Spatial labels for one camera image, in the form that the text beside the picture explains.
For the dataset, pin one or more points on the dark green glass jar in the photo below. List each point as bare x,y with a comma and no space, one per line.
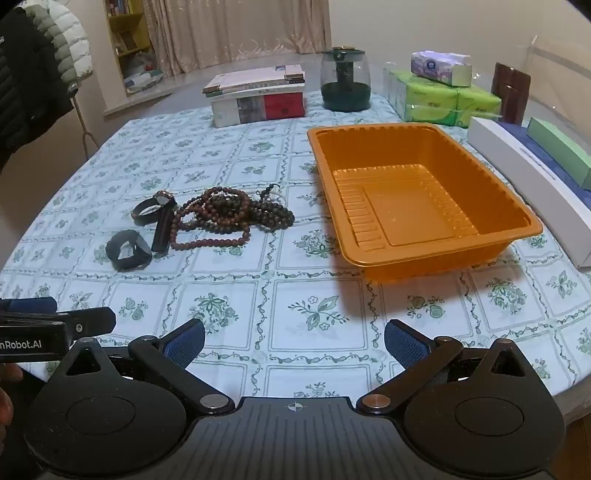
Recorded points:
346,85

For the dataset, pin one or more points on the long green box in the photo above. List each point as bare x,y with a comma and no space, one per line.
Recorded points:
561,150

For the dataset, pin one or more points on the small brown edged book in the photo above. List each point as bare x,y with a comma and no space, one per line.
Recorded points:
294,74

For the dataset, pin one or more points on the small picture frame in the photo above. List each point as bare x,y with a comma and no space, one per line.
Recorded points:
126,40

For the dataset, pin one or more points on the thick white red book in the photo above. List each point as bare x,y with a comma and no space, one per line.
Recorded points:
258,108

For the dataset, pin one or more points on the purple tissue pack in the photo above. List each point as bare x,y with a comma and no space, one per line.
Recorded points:
436,67

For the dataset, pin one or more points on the row of shelf books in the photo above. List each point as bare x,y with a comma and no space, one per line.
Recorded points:
122,7

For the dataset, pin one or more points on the white and blue flat box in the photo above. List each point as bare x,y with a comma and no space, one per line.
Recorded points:
521,166

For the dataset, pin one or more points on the dark brown canister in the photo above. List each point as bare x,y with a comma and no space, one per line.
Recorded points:
510,94

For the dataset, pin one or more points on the black wrist band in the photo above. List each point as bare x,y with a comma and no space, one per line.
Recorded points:
134,264

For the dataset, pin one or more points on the bundle of green tissue packs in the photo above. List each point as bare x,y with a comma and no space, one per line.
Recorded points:
429,104

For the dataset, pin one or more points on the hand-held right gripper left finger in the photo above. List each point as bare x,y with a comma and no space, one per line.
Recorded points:
184,345

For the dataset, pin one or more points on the thin white book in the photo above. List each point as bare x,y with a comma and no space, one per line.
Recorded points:
258,88

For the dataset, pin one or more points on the pink cover book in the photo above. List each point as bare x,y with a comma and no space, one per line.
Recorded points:
249,77

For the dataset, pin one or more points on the orange plastic tray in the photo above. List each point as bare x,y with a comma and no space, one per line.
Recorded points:
406,207

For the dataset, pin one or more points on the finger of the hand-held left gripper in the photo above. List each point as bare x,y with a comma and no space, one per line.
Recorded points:
32,306
92,321

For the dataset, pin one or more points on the striped puffer jacket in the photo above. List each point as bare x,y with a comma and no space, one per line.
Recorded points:
32,69

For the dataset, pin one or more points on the yellow bookshelf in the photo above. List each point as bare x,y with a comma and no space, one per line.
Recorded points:
138,27

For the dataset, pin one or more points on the thin brown coat stand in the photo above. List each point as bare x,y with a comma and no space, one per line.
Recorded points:
84,134

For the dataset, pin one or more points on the beige curtain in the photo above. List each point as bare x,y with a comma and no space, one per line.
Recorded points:
231,32

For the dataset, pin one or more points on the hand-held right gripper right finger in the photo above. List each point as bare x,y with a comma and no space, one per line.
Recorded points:
405,345

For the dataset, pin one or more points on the white plastic bag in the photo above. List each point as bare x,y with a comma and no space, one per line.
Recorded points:
143,71

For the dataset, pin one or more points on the person's left hand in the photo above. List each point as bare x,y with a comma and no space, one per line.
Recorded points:
8,374

